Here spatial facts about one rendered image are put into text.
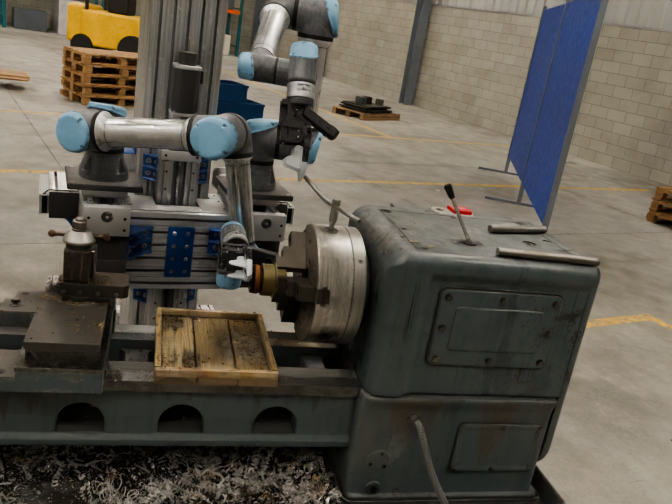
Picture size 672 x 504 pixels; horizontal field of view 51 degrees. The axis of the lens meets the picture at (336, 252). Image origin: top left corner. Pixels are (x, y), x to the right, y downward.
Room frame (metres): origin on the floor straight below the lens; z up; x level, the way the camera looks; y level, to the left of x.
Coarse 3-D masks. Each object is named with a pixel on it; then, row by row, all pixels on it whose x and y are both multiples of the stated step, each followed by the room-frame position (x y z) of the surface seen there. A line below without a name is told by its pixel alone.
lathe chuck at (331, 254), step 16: (320, 224) 1.78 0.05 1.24; (320, 240) 1.69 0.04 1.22; (336, 240) 1.70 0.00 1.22; (320, 256) 1.65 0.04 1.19; (336, 256) 1.66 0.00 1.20; (352, 256) 1.67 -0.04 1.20; (304, 272) 1.79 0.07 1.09; (320, 272) 1.62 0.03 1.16; (336, 272) 1.63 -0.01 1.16; (352, 272) 1.65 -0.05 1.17; (320, 288) 1.61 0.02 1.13; (336, 288) 1.62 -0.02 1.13; (352, 288) 1.63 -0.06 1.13; (304, 304) 1.72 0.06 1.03; (336, 304) 1.61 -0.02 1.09; (304, 320) 1.68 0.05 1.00; (320, 320) 1.61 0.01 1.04; (336, 320) 1.62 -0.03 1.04; (304, 336) 1.66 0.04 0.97; (336, 336) 1.65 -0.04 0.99
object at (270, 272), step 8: (256, 264) 1.72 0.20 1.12; (264, 264) 1.72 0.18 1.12; (272, 264) 1.73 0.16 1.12; (256, 272) 1.69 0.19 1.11; (264, 272) 1.69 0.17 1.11; (272, 272) 1.70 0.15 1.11; (280, 272) 1.72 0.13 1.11; (256, 280) 1.68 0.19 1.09; (264, 280) 1.68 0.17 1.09; (272, 280) 1.69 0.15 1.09; (248, 288) 1.72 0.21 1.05; (256, 288) 1.68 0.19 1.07; (264, 288) 1.68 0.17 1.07; (272, 288) 1.69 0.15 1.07; (272, 296) 1.70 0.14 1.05
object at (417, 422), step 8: (408, 416) 1.63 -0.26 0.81; (416, 416) 1.62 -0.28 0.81; (416, 424) 1.59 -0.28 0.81; (424, 432) 1.58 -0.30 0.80; (424, 440) 1.57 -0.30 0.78; (424, 448) 1.56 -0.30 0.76; (424, 456) 1.56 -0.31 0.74; (432, 464) 1.55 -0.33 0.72; (432, 472) 1.54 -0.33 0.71; (432, 480) 1.54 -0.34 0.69; (440, 488) 1.54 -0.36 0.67; (440, 496) 1.53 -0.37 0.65
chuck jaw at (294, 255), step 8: (296, 232) 1.81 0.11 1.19; (304, 232) 1.82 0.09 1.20; (288, 240) 1.82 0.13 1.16; (296, 240) 1.80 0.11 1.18; (304, 240) 1.80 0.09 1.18; (288, 248) 1.77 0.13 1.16; (296, 248) 1.78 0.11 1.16; (304, 248) 1.79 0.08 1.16; (280, 256) 1.75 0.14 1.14; (288, 256) 1.76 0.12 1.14; (296, 256) 1.77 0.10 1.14; (304, 256) 1.77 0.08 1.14; (280, 264) 1.74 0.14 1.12; (288, 264) 1.75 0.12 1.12; (296, 264) 1.75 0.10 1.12; (304, 264) 1.76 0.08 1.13; (296, 272) 1.78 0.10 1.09
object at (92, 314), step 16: (48, 304) 1.59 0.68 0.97; (64, 304) 1.60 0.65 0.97; (32, 320) 1.49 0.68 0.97; (48, 320) 1.51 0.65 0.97; (80, 320) 1.53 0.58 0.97; (96, 320) 1.55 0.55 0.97; (32, 336) 1.42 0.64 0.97; (48, 336) 1.43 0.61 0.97; (64, 336) 1.44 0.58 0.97; (80, 336) 1.45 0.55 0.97; (96, 336) 1.47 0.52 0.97; (32, 352) 1.39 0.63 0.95; (48, 352) 1.40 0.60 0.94; (64, 352) 1.41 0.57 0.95; (80, 352) 1.42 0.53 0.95; (96, 352) 1.43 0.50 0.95
